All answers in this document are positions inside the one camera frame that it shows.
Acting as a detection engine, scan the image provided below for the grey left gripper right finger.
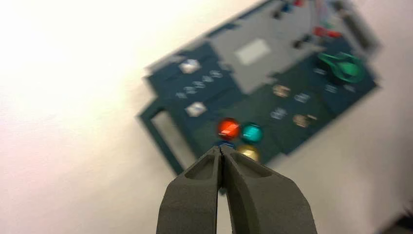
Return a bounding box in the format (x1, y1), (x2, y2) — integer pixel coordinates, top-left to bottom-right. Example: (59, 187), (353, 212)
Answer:
(222, 145), (319, 234)

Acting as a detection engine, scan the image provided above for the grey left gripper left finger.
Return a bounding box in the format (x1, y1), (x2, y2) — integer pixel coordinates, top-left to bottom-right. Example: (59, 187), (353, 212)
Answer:
(156, 146), (224, 234)

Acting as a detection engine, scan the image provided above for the green rotary knob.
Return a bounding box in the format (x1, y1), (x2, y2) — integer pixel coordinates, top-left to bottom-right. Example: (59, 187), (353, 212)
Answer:
(317, 51), (367, 84)

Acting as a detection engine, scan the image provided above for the yellow round push button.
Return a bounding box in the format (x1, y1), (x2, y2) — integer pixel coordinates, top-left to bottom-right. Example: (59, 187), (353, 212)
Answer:
(236, 144), (261, 162)

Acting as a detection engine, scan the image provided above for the blue round push button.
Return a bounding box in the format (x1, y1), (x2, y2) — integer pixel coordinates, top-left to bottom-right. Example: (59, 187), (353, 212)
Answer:
(214, 140), (237, 150)

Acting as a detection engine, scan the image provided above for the teal round push button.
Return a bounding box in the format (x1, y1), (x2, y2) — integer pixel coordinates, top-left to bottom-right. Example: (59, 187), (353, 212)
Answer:
(240, 122), (264, 145)

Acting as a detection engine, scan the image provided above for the red round push button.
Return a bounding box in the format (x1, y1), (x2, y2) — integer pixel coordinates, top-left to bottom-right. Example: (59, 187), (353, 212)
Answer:
(217, 117), (242, 141)

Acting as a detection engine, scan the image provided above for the white square slider cap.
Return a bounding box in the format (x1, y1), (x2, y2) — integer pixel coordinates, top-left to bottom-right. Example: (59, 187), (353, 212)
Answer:
(184, 101), (208, 118)
(178, 58), (202, 75)

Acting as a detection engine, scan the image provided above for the dark blue grey control box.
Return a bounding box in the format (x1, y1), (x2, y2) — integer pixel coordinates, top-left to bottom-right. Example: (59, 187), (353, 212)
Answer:
(137, 0), (380, 176)

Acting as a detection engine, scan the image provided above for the white rectangular display window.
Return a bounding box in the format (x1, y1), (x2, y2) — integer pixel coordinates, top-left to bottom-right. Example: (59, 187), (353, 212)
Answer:
(234, 38), (272, 66)

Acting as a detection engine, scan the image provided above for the metal toggle switch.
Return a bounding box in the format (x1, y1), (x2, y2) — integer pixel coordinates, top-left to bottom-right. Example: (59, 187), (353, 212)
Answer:
(272, 84), (291, 98)
(292, 114), (319, 129)

